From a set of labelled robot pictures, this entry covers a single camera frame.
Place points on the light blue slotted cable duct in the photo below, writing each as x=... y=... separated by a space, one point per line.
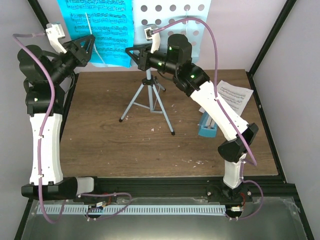
x=78 y=209

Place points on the right black frame post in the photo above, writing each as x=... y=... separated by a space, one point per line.
x=279 y=22

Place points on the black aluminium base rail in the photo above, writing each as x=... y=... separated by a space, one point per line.
x=209 y=187

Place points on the black frame post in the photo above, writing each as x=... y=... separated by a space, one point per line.
x=279 y=22
x=39 y=13

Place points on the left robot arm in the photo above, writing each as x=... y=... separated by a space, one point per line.
x=45 y=98

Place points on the blue metronome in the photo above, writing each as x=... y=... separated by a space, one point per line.
x=207 y=127

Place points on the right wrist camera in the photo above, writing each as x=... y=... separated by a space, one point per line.
x=150 y=35

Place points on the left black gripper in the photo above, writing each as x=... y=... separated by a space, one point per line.
x=73 y=47

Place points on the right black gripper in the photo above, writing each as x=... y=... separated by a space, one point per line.
x=143 y=61

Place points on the left black frame post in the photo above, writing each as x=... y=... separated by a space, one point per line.
x=39 y=13

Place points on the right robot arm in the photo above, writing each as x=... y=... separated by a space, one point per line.
x=196 y=84

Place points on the blue sheet music page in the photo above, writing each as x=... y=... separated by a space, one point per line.
x=110 y=21

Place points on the white sheet music page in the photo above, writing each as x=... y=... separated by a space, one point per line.
x=236 y=97

